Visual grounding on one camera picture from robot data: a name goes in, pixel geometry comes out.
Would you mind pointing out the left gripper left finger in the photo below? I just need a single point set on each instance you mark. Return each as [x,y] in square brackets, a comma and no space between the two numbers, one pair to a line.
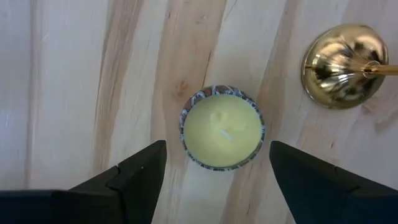
[140,186]

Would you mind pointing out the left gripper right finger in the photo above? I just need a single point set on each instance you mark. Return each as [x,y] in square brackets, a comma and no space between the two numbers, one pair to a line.
[326,199]

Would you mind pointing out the paisley patterned candle tin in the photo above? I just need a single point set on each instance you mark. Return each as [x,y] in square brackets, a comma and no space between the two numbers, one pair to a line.
[222,130]

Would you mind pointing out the gold candlestick holder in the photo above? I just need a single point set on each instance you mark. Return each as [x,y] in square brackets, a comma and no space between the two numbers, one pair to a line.
[339,62]

